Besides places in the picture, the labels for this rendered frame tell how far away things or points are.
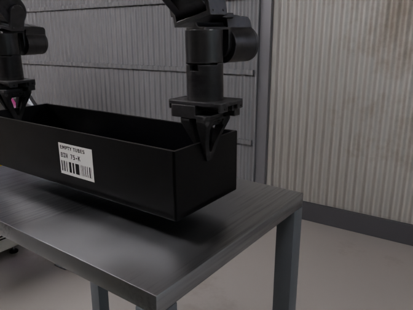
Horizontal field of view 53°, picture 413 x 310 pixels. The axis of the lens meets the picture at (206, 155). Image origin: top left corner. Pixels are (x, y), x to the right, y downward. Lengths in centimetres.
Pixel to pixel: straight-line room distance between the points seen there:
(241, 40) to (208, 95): 11
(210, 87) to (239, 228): 25
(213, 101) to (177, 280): 26
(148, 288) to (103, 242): 15
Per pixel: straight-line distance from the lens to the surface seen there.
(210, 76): 62
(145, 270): 60
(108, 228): 73
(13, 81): 103
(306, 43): 255
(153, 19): 308
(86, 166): 76
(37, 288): 215
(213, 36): 62
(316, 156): 260
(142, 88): 318
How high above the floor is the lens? 111
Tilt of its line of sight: 16 degrees down
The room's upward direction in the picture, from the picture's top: straight up
